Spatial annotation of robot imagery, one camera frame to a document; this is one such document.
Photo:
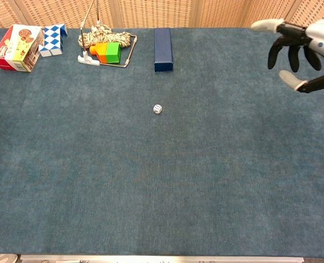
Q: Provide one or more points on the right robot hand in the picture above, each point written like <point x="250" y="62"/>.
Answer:
<point x="293" y="30"/>

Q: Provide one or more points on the small white die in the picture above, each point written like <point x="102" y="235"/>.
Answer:
<point x="157" y="109"/>

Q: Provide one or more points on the dark blue rectangular box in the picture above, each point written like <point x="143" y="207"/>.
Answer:
<point x="163" y="49"/>

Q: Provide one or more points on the woven rattan folding screen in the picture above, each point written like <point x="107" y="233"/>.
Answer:
<point x="162" y="12"/>

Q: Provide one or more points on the orange and green toy block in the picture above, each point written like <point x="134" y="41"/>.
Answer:
<point x="108" y="52"/>

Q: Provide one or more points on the blue felt table mat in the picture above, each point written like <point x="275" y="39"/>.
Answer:
<point x="162" y="164"/>

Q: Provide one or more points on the blue white snake puzzle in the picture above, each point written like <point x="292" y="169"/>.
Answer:
<point x="52" y="39"/>

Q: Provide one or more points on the red and white snack box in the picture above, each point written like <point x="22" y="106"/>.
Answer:
<point x="15" y="49"/>

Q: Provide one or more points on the metal rod frame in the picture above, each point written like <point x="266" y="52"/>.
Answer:
<point x="129" y="54"/>

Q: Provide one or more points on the aluminium table edge rail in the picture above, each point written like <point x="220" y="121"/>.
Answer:
<point x="162" y="259"/>

